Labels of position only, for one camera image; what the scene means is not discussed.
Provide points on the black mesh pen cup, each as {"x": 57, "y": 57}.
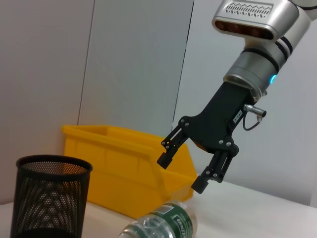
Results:
{"x": 49, "y": 198}

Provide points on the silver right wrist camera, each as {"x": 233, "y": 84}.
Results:
{"x": 250, "y": 17}

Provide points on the yellow plastic bin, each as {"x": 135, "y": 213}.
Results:
{"x": 119, "y": 168}

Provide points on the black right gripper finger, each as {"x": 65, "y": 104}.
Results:
{"x": 213, "y": 171}
{"x": 171, "y": 146}

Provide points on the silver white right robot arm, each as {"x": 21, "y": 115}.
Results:
{"x": 255, "y": 69}

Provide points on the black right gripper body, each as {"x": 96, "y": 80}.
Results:
{"x": 218, "y": 124}

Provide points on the clear water bottle green label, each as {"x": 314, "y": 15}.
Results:
{"x": 163, "y": 220}

